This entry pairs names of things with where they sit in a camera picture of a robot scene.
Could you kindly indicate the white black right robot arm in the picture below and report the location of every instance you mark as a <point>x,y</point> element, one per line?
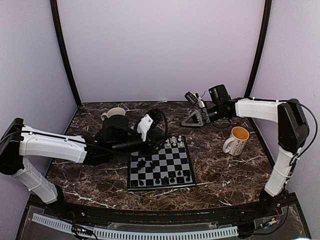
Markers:
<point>291,129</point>

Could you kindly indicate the black front rail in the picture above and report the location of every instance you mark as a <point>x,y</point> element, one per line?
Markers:
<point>90,214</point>

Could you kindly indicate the black right frame post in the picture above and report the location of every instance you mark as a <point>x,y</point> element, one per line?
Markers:
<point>259,48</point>

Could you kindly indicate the pile of black chess pieces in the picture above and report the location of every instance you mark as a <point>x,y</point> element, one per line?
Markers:
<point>142,163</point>

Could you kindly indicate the cream floral mug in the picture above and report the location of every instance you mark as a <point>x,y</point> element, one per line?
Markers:
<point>112,112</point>

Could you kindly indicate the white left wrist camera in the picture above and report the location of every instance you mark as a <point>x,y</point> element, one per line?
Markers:
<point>144,126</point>

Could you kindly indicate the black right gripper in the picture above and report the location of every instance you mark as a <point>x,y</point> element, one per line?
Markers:
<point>197,120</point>

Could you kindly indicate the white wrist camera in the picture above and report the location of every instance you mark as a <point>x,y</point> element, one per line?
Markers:
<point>144,126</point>
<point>195,99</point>

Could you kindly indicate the white mug orange interior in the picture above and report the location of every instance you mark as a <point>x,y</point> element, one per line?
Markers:
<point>236,142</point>

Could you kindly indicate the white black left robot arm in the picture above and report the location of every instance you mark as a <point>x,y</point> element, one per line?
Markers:
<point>115,138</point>

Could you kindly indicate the black frame post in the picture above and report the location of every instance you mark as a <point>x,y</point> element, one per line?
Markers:
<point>259,48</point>
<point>63,52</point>

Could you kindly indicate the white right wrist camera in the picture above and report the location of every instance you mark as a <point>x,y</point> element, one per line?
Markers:
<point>195,99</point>

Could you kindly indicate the black left frame post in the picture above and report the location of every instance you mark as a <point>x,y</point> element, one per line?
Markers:
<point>63,52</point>

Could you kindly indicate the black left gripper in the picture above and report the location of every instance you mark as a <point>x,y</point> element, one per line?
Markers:
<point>152,143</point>

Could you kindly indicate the white slotted cable duct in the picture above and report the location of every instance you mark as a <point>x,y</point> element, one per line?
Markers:
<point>98,233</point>

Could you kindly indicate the black grey chess board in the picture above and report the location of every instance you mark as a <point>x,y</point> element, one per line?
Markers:
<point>168,161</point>

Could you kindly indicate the white chess piece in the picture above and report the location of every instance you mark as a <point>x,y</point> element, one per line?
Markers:
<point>180,141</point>
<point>167,144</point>
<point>173,141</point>

